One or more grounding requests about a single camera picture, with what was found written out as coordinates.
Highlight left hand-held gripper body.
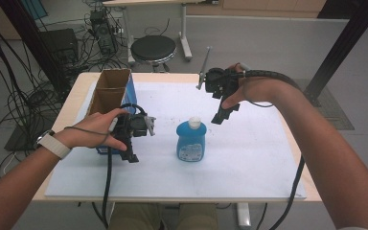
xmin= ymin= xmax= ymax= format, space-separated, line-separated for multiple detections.
xmin=111 ymin=103 xmax=157 ymax=144

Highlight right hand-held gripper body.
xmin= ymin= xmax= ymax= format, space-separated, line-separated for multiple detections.
xmin=196 ymin=45 xmax=245 ymax=100

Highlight blue bottle with white cap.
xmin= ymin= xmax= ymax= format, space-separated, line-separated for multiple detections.
xmin=175 ymin=116 xmax=208 ymax=163

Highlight blue cardboard box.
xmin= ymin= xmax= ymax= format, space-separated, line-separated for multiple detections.
xmin=85 ymin=68 xmax=138 ymax=156

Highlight person's right hand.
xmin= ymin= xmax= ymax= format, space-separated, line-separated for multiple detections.
xmin=220 ymin=62 xmax=280 ymax=110

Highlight person's left hand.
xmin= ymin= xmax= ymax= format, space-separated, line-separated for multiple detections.
xmin=61 ymin=107 xmax=129 ymax=152

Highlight white table mat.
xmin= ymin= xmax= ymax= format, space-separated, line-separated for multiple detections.
xmin=44 ymin=80 xmax=308 ymax=200

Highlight white-legged desk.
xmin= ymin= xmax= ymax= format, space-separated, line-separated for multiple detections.
xmin=102 ymin=0 xmax=220 ymax=65

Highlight person's legs in khaki trousers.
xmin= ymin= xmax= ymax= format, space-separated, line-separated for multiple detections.
xmin=107 ymin=202 xmax=220 ymax=230

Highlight black round stool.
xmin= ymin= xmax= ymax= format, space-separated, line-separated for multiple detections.
xmin=129 ymin=34 xmax=177 ymax=73

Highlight black computer tower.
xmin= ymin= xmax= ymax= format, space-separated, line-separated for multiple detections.
xmin=89 ymin=8 xmax=118 ymax=57

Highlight white table leg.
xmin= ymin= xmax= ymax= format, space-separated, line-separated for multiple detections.
xmin=236 ymin=202 xmax=252 ymax=229

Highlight black box case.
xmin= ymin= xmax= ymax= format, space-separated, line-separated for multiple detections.
xmin=39 ymin=28 xmax=80 ymax=65

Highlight teal panel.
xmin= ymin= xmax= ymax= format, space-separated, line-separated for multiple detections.
xmin=20 ymin=0 xmax=49 ymax=21

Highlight thin grey right wrist cord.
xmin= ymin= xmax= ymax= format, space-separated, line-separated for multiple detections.
xmin=240 ymin=62 xmax=275 ymax=108

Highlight thin grey wrist cord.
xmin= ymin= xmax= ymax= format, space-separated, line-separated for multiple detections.
xmin=240 ymin=62 xmax=275 ymax=108
xmin=63 ymin=117 xmax=120 ymax=146

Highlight thick black left gripper cable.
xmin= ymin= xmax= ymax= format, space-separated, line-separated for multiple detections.
xmin=101 ymin=102 xmax=149 ymax=230

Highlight thick black gripper cable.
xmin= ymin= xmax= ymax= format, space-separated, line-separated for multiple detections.
xmin=243 ymin=69 xmax=307 ymax=230
xmin=101 ymin=102 xmax=149 ymax=230

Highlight thin grey left wrist cord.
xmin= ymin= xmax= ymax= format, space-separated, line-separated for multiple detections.
xmin=63 ymin=117 xmax=120 ymax=146

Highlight wristwatch with white strap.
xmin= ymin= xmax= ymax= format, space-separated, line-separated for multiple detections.
xmin=34 ymin=128 xmax=73 ymax=160

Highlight thick black right gripper cable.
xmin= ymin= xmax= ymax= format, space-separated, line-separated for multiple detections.
xmin=243 ymin=69 xmax=307 ymax=230

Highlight tangle of black floor cables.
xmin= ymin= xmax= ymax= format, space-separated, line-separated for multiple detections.
xmin=0 ymin=0 xmax=132 ymax=180

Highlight black metal post with base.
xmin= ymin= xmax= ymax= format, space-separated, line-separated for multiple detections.
xmin=302 ymin=0 xmax=368 ymax=108

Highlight dark slanted post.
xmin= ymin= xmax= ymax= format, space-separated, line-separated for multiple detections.
xmin=0 ymin=0 xmax=72 ymax=94

